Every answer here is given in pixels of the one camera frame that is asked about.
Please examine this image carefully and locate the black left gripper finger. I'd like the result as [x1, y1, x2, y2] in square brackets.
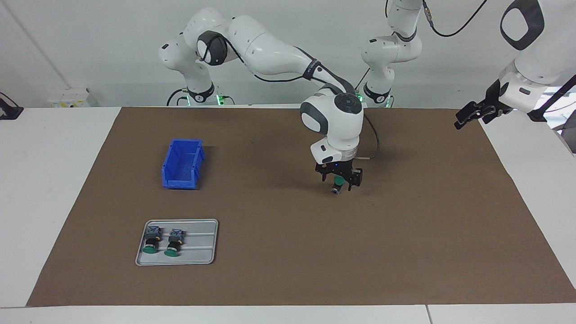
[481, 110, 513, 124]
[454, 101, 484, 130]

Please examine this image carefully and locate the brown paper table mat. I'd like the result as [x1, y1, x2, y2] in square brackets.
[26, 107, 576, 306]

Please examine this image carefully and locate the grey office chair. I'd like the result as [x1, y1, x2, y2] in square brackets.
[558, 122, 576, 153]

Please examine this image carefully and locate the blue plastic storage bin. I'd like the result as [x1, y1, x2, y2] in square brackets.
[161, 139, 206, 189]

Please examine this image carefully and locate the silver metal tray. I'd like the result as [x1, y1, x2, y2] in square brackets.
[135, 219, 219, 266]

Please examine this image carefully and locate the white power strip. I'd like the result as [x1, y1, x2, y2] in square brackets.
[49, 88, 100, 108]

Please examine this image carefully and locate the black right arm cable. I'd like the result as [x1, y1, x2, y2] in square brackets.
[196, 34, 381, 161]

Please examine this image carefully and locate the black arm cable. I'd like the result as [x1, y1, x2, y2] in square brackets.
[196, 34, 381, 161]
[423, 0, 489, 37]

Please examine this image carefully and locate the black camera stand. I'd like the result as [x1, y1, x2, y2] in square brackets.
[529, 74, 576, 122]

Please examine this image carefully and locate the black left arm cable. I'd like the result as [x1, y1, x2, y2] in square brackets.
[423, 0, 489, 37]

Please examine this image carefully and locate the black right base cable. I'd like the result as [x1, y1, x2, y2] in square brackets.
[166, 88, 189, 107]

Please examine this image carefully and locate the black clamp mount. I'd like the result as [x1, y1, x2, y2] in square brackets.
[0, 92, 24, 120]

